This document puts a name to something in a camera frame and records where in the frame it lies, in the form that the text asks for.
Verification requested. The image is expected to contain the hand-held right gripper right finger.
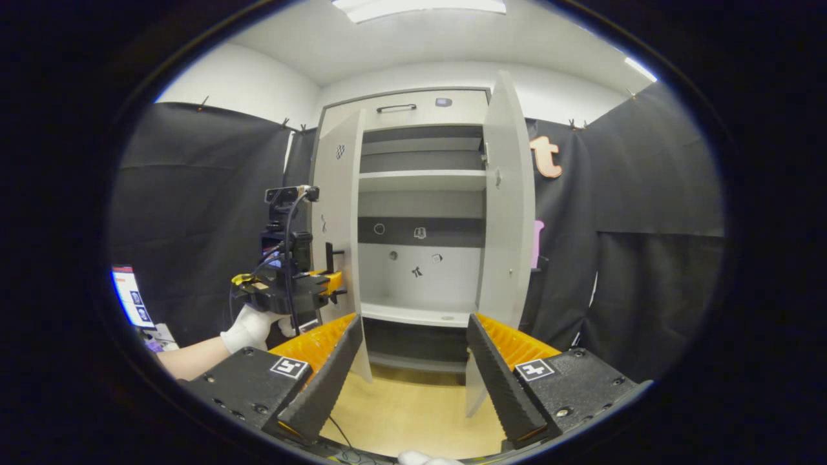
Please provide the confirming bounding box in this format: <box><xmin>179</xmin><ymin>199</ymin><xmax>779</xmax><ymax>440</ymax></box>
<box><xmin>466</xmin><ymin>313</ymin><xmax>652</xmax><ymax>451</ymax></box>

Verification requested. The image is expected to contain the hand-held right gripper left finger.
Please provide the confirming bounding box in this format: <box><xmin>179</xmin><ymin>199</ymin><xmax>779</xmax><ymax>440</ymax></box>
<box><xmin>184</xmin><ymin>313</ymin><xmax>364</xmax><ymax>446</ymax></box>

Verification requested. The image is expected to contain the grey double-door shoe cabinet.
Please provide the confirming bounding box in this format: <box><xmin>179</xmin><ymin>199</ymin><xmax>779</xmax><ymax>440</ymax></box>
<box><xmin>310</xmin><ymin>70</ymin><xmax>537</xmax><ymax>419</ymax></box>

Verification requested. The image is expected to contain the shoe cabinet door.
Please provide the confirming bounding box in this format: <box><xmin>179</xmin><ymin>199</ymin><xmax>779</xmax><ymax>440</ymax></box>
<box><xmin>465</xmin><ymin>70</ymin><xmax>537</xmax><ymax>419</ymax></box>
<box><xmin>312</xmin><ymin>108</ymin><xmax>374</xmax><ymax>383</ymax></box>

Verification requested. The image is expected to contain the white cabinet shelf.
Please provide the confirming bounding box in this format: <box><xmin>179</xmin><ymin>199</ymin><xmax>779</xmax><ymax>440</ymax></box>
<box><xmin>360</xmin><ymin>302</ymin><xmax>479</xmax><ymax>328</ymax></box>
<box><xmin>359</xmin><ymin>170</ymin><xmax>487</xmax><ymax>192</ymax></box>

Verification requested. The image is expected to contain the white soft object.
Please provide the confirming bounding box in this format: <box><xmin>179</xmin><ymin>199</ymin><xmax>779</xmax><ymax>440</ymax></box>
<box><xmin>397</xmin><ymin>450</ymin><xmax>466</xmax><ymax>465</ymax></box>

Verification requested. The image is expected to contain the white desk item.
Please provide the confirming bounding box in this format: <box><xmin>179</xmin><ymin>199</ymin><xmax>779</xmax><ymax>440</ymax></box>
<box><xmin>145</xmin><ymin>323</ymin><xmax>180</xmax><ymax>353</ymax></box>

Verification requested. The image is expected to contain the lit display screen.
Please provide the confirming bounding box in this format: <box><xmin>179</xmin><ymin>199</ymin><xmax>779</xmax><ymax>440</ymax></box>
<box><xmin>110</xmin><ymin>263</ymin><xmax>157</xmax><ymax>330</ymax></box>

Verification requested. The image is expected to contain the black backdrop cloth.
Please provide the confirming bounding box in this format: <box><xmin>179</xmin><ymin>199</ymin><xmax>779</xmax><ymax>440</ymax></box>
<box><xmin>109</xmin><ymin>81</ymin><xmax>726</xmax><ymax>385</ymax></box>

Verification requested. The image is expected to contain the large ceiling light panel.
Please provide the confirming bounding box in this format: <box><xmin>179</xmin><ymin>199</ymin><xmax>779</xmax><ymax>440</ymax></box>
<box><xmin>333</xmin><ymin>0</ymin><xmax>508</xmax><ymax>23</ymax></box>

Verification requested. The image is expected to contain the small ceiling light panel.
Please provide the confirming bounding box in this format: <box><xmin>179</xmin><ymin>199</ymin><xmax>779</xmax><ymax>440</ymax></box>
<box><xmin>623</xmin><ymin>57</ymin><xmax>658</xmax><ymax>83</ymax></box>

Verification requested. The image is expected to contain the black floor cable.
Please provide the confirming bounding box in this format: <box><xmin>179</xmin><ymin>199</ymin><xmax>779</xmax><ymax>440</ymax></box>
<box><xmin>326</xmin><ymin>415</ymin><xmax>366</xmax><ymax>464</ymax></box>

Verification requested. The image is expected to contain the cabinet drawer front with handle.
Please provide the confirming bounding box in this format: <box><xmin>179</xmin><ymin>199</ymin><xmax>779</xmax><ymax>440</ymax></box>
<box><xmin>320</xmin><ymin>89</ymin><xmax>490</xmax><ymax>133</ymax></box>

